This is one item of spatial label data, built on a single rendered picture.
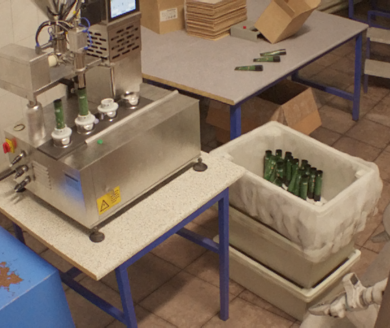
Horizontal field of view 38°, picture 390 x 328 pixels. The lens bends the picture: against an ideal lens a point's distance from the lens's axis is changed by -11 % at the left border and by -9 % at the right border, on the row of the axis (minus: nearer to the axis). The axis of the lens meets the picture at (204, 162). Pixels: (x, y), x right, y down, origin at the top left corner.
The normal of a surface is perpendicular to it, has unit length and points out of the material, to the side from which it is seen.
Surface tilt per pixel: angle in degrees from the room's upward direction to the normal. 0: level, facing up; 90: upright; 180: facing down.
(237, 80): 0
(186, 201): 0
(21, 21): 90
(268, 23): 90
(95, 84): 90
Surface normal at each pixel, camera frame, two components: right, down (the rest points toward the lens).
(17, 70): -0.63, 0.43
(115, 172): 0.77, 0.31
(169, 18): 0.53, 0.43
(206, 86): -0.04, -0.85
